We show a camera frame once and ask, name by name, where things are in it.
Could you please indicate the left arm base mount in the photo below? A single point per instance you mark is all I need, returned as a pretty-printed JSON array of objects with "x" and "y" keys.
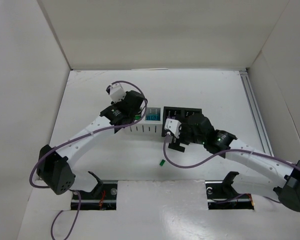
[{"x": 102, "y": 198}]

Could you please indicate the teal printed oval lego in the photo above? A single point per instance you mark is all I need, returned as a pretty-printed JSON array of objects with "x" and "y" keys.
[{"x": 153, "y": 117}]

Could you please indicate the small green lego plate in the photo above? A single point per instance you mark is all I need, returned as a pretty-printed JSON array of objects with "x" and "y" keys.
[{"x": 162, "y": 162}]

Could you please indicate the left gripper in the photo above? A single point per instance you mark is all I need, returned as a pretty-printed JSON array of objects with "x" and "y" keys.
[{"x": 134, "y": 99}]

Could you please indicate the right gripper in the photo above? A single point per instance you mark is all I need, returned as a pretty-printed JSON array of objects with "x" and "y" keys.
[{"x": 176, "y": 146}]

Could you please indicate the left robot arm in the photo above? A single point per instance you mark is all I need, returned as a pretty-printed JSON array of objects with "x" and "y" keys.
[{"x": 55, "y": 164}]

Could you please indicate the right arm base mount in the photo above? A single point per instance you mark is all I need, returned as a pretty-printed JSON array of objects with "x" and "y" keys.
[{"x": 222, "y": 196}]

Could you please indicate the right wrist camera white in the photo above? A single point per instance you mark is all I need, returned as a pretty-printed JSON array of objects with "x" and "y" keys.
[{"x": 173, "y": 126}]

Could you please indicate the white double bin container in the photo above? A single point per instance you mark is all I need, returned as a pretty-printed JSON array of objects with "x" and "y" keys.
[{"x": 151, "y": 128}]

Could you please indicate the black double bin container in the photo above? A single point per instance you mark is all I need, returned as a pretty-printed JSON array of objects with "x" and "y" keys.
[{"x": 170, "y": 112}]

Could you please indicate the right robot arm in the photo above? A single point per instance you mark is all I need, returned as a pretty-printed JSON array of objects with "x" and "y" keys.
[{"x": 279, "y": 181}]

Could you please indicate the aluminium rail right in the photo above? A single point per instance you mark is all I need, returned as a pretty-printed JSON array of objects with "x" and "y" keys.
[{"x": 256, "y": 114}]

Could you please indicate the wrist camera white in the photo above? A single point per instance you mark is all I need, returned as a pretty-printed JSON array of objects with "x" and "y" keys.
[
  {"x": 173, "y": 126},
  {"x": 116, "y": 92}
]

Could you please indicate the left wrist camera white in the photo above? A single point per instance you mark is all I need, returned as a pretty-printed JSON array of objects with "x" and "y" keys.
[{"x": 116, "y": 92}]

